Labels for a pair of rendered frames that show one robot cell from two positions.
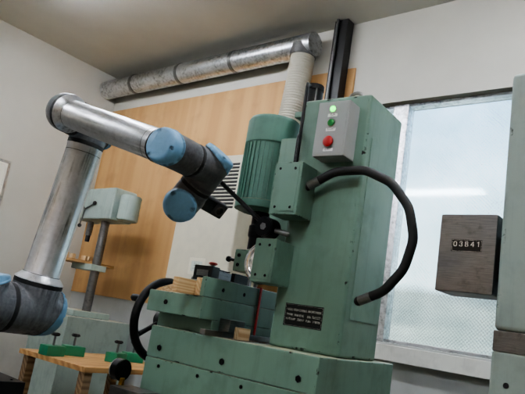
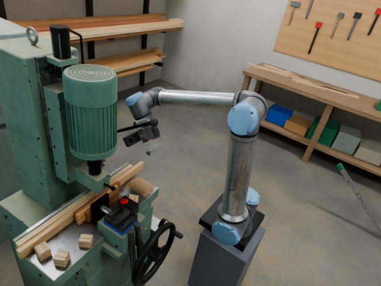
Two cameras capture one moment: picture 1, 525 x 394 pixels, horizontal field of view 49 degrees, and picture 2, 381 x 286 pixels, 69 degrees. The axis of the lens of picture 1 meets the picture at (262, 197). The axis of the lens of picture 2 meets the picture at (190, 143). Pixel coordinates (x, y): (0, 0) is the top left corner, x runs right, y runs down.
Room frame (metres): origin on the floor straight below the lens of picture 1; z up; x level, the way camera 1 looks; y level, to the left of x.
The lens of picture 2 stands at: (2.77, 0.18, 1.86)
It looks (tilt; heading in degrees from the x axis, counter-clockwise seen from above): 33 degrees down; 168
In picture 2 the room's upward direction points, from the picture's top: 10 degrees clockwise
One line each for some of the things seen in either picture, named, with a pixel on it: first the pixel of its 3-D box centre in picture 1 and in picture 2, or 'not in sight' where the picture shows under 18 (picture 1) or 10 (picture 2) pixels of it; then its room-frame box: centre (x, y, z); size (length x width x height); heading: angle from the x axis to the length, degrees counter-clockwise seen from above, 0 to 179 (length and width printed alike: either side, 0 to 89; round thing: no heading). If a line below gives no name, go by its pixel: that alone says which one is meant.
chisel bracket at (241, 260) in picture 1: (257, 265); (92, 177); (1.83, -0.02, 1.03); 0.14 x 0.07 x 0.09; 53
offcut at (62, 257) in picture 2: not in sight; (61, 258); (2.14, -0.07, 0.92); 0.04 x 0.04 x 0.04; 78
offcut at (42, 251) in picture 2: not in sight; (43, 251); (2.11, -0.14, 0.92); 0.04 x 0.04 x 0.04; 42
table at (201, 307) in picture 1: (226, 312); (106, 223); (1.94, 0.05, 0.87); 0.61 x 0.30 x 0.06; 143
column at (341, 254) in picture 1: (339, 227); (46, 128); (1.67, -0.24, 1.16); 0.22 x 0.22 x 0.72; 53
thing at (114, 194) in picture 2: not in sight; (102, 204); (1.89, 0.03, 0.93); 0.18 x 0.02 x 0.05; 143
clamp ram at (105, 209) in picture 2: (232, 288); (105, 210); (1.94, 0.05, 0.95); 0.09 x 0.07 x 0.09; 143
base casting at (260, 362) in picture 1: (270, 359); (79, 210); (1.77, -0.10, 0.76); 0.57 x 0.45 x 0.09; 53
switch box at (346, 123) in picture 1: (336, 131); not in sight; (1.54, -0.17, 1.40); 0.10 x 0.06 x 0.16; 53
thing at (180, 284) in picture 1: (249, 299); (93, 200); (1.86, -0.01, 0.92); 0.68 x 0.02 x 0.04; 143
